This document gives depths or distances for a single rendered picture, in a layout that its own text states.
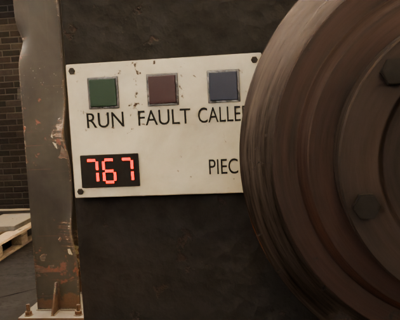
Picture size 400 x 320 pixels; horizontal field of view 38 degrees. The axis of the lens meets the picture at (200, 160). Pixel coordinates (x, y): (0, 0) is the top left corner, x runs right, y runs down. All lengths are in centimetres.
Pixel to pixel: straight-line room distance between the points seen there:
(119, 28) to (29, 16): 268
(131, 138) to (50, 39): 266
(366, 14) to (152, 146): 33
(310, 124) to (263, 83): 7
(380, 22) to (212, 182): 31
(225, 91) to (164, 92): 8
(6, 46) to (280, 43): 693
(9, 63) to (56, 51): 407
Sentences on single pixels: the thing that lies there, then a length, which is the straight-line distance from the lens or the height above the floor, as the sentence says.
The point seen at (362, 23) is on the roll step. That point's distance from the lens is 61.
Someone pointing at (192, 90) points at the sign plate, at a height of 120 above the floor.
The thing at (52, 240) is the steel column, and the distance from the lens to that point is 350.
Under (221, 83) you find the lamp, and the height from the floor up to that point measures 120.
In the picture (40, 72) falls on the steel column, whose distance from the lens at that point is 343.
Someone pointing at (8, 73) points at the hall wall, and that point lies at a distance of 745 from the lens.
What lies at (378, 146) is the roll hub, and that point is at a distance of 55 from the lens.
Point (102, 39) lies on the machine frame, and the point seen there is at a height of 127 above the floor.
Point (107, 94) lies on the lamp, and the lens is 78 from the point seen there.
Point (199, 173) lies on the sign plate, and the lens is 77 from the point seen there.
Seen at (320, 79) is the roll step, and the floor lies 120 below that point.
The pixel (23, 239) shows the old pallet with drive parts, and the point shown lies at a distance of 547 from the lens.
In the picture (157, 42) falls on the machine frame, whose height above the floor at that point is 126.
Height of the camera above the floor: 118
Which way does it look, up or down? 5 degrees down
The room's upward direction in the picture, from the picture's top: 3 degrees counter-clockwise
